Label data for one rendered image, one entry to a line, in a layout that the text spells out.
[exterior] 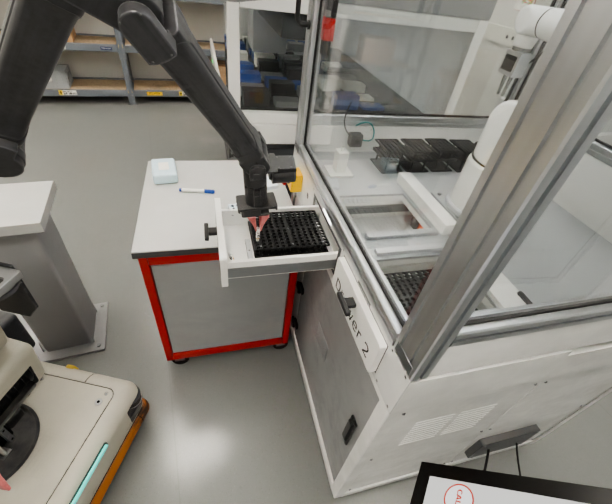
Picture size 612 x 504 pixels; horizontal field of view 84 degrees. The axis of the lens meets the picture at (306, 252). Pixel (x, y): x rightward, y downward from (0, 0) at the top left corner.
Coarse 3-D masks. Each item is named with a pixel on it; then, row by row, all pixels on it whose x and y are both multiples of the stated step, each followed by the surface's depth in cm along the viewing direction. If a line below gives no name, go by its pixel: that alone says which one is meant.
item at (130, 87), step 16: (176, 0) 345; (192, 0) 349; (208, 0) 354; (0, 32) 342; (64, 48) 339; (80, 48) 343; (96, 48) 347; (112, 48) 352; (128, 48) 356; (208, 48) 393; (128, 64) 399; (80, 80) 391; (96, 80) 397; (112, 80) 404; (128, 80) 375; (144, 80) 417; (160, 80) 424; (96, 96) 374; (112, 96) 380; (128, 96) 384; (144, 96) 390; (160, 96) 396; (176, 96) 402
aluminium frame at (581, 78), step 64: (320, 0) 99; (576, 0) 31; (576, 64) 32; (512, 128) 39; (576, 128) 32; (320, 192) 109; (512, 192) 40; (448, 256) 52; (512, 256) 44; (384, 320) 73; (448, 320) 52; (512, 320) 60; (576, 320) 65
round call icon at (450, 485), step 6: (450, 486) 47; (456, 486) 47; (462, 486) 46; (468, 486) 46; (474, 486) 45; (444, 492) 47; (450, 492) 46; (456, 492) 46; (462, 492) 45; (468, 492) 45; (474, 492) 44; (444, 498) 46; (450, 498) 46; (456, 498) 45; (462, 498) 45; (468, 498) 44; (474, 498) 44
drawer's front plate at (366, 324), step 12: (336, 264) 94; (336, 276) 95; (348, 276) 87; (336, 288) 96; (348, 288) 87; (360, 300) 81; (360, 312) 81; (348, 324) 89; (360, 324) 81; (372, 324) 76; (360, 336) 82; (372, 336) 75; (360, 348) 82; (372, 348) 76; (384, 348) 73; (372, 360) 76
